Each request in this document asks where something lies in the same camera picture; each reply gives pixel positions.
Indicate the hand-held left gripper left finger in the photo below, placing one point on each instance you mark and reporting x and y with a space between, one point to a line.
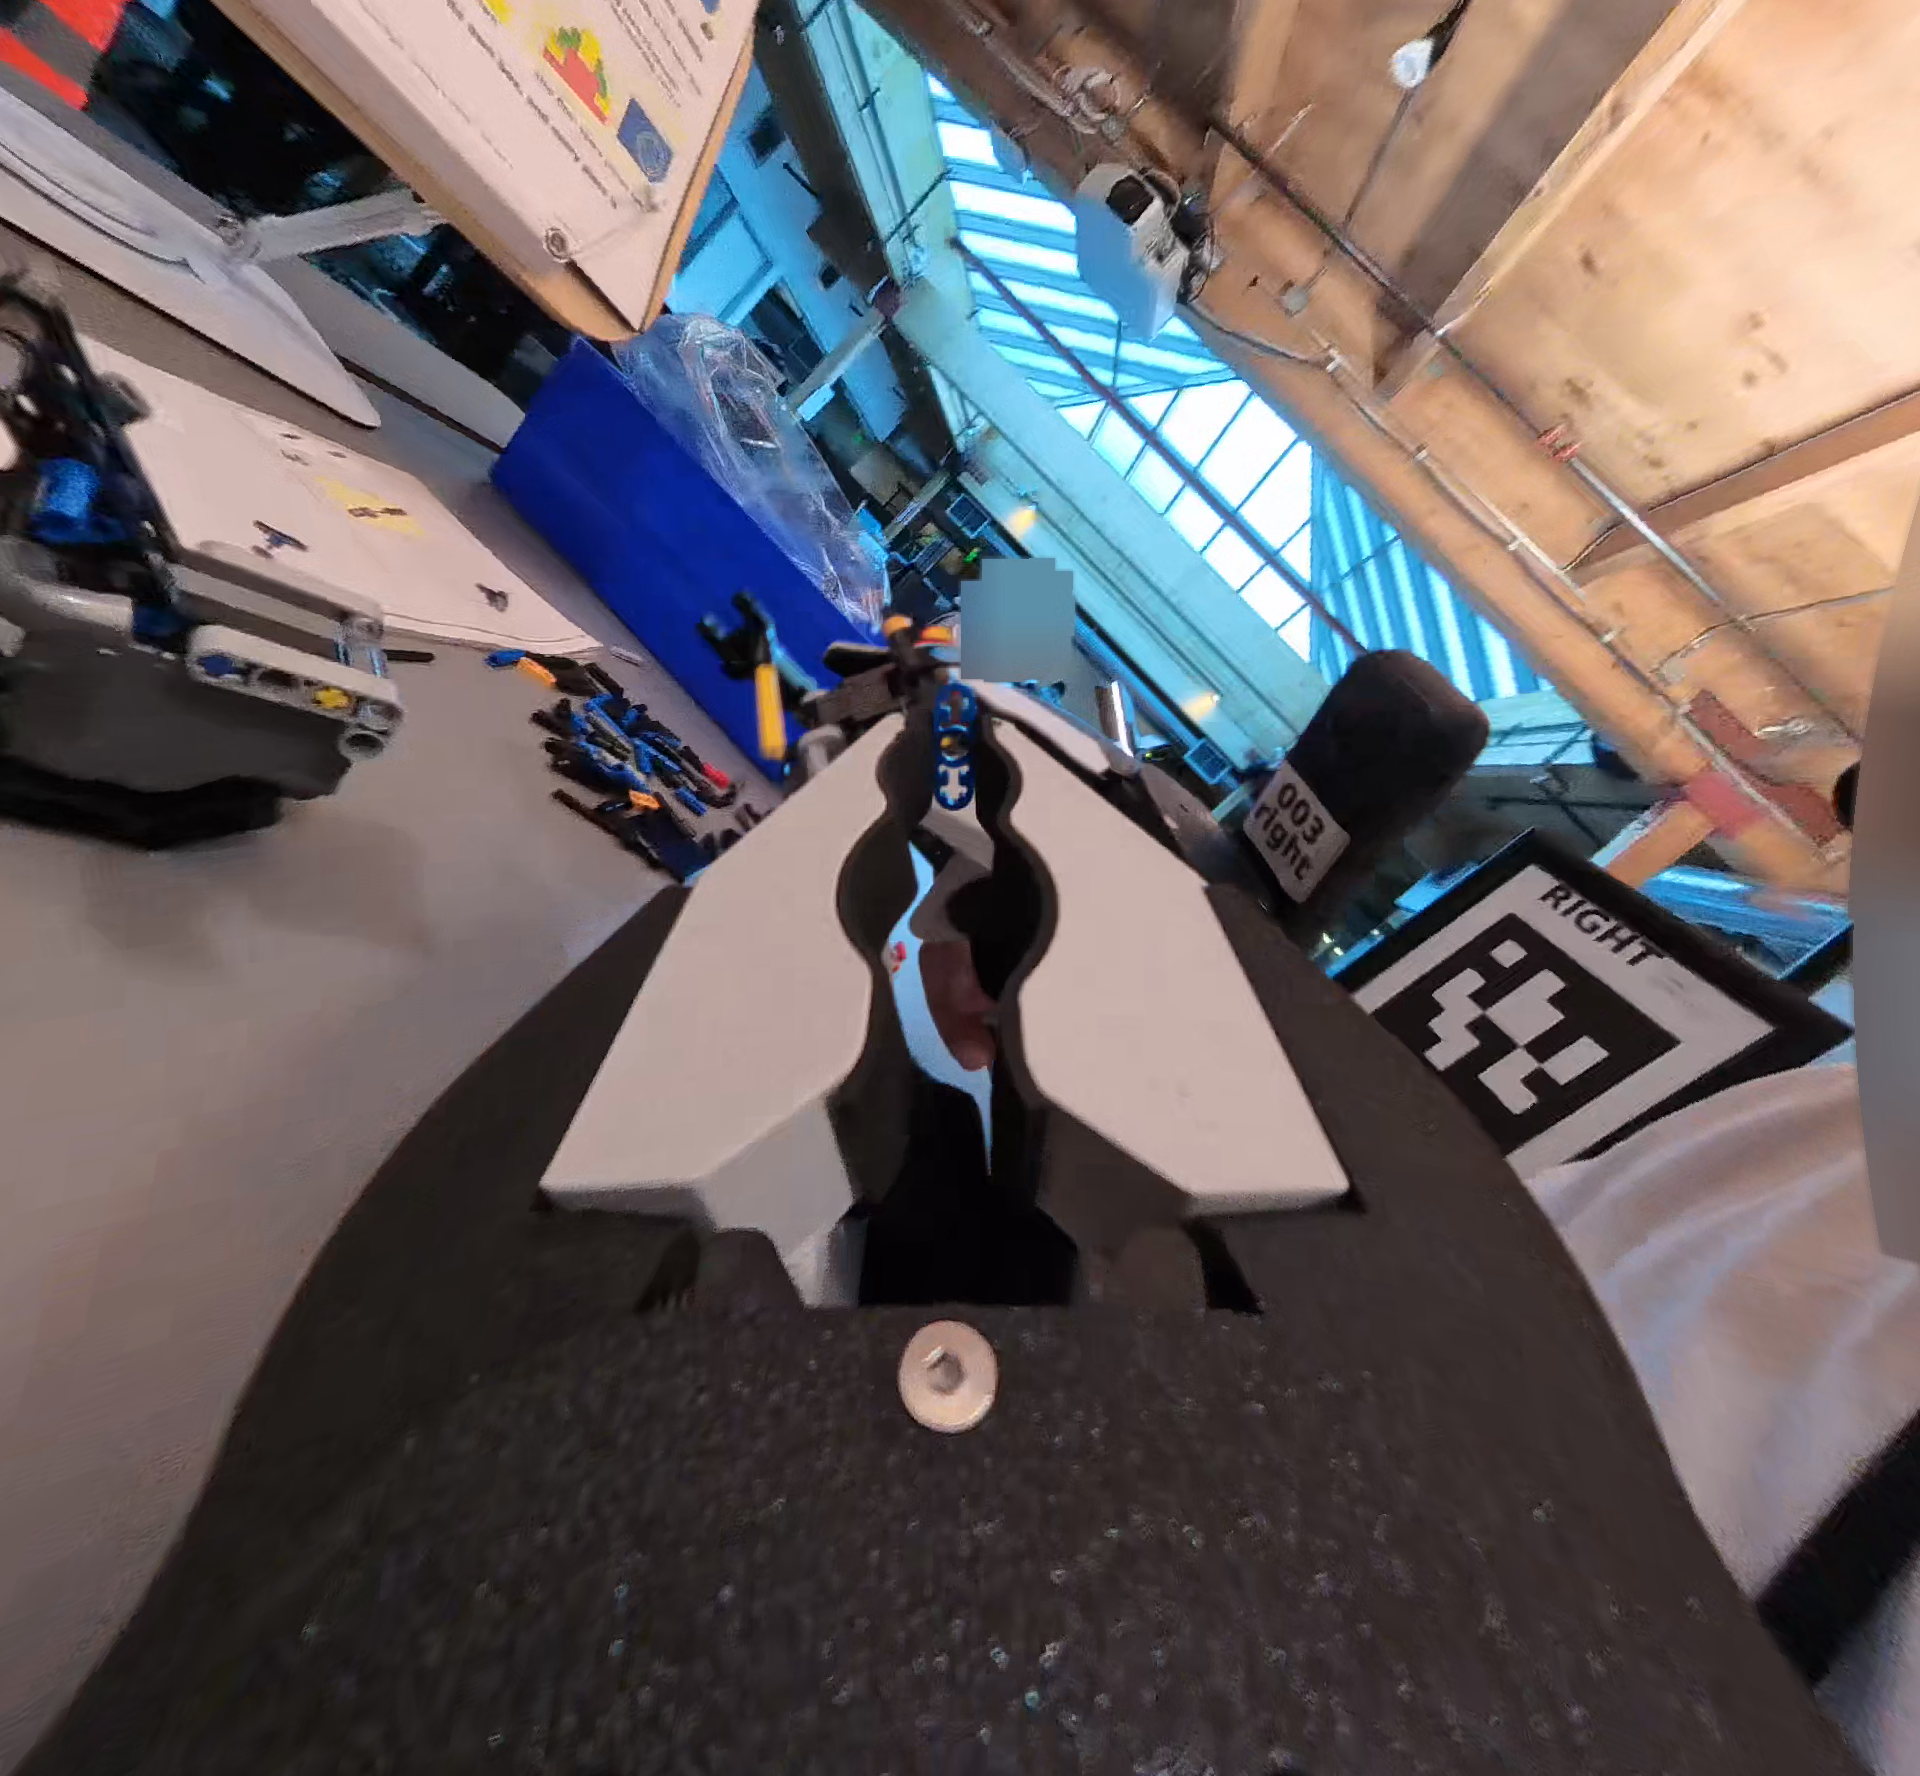
721 1040

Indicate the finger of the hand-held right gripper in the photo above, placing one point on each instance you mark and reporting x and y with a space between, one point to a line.
1059 727
932 891

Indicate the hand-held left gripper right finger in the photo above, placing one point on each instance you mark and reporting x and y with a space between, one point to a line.
1170 1040

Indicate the blue thin lego liftarm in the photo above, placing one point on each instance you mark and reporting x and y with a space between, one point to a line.
955 748

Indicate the black yellow lego assembly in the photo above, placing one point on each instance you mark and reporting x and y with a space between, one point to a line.
841 689

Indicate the pile of lego pieces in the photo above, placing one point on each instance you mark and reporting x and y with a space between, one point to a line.
630 757

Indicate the lego instruction booklet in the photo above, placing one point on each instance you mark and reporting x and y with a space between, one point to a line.
330 516

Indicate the grey black lego truck chassis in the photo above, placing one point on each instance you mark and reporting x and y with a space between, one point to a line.
181 666

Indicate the person's right hand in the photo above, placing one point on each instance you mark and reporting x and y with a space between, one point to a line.
961 1010

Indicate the clear plastic bag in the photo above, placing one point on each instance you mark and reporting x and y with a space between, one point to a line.
750 440

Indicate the blue plastic bin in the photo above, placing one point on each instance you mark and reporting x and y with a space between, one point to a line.
645 531

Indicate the white ceiling-mounted device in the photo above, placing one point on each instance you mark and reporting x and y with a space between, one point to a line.
1141 247

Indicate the ceiling spot lamp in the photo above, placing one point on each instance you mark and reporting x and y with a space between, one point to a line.
1410 62

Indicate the wooden sign board white stand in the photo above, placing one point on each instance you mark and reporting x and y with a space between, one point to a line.
451 37

